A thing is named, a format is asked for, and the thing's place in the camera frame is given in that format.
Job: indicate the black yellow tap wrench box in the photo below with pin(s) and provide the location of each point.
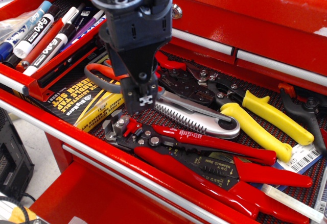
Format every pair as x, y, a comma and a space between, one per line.
76, 99

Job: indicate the white barcode label card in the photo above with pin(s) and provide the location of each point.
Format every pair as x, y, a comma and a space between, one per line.
303, 157

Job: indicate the light blue cap marker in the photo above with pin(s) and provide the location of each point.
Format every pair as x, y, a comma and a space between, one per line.
20, 34

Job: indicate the purple marker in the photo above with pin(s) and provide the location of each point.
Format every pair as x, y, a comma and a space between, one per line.
86, 27

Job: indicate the dark blue marker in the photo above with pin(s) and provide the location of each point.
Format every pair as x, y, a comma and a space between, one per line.
5, 50

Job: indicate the red automatic wire stripper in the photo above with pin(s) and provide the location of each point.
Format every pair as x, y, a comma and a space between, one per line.
150, 143

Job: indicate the red flat wire stripper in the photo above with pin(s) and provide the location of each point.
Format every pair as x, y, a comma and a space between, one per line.
255, 180

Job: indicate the white Expo marker black cap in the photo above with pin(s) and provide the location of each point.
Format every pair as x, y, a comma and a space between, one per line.
52, 49

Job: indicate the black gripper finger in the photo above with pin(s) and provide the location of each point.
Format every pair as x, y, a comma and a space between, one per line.
131, 95
148, 93

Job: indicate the red marker drawer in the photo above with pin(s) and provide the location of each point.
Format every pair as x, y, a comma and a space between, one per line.
29, 85

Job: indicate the yellow handled tin snips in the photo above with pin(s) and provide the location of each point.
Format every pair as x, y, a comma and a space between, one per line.
234, 101

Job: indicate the clear plastic bag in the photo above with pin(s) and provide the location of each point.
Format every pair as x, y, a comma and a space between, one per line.
12, 25

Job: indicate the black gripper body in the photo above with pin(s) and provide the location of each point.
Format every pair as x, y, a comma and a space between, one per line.
134, 31

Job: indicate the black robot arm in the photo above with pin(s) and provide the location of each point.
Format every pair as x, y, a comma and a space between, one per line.
133, 33

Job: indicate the red barrel marker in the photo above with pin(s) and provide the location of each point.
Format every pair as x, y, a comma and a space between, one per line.
46, 39

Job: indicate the red handled crimping tool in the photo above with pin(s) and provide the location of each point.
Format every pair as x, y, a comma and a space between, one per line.
174, 77

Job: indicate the yellow sponge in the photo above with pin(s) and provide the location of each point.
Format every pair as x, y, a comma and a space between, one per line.
17, 215

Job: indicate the black electronics box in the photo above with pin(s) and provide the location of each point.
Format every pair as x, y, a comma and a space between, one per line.
16, 165

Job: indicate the red tool chest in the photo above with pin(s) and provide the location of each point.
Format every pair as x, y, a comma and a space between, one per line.
274, 41

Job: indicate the orange grey handled scissors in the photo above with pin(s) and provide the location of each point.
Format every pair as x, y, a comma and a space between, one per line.
103, 76

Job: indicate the clear plastic tube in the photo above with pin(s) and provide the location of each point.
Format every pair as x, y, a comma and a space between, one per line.
294, 204

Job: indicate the silver chest lock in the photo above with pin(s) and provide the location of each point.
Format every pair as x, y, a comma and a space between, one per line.
176, 12

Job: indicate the black pen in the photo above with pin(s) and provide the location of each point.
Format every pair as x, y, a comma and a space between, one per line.
58, 70

